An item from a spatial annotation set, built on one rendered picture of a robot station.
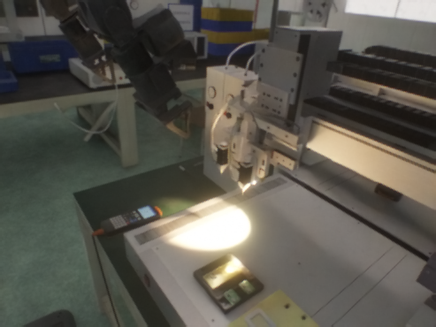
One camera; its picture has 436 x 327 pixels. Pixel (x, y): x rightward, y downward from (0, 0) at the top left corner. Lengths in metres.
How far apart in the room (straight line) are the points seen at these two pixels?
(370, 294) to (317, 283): 0.13
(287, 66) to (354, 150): 0.24
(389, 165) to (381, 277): 0.33
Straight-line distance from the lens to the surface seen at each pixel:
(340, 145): 0.77
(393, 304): 0.88
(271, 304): 0.72
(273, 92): 0.72
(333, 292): 0.84
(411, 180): 0.72
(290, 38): 0.70
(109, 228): 1.07
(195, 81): 2.97
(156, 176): 1.36
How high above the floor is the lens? 1.46
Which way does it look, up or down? 29 degrees down
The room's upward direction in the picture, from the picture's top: 4 degrees clockwise
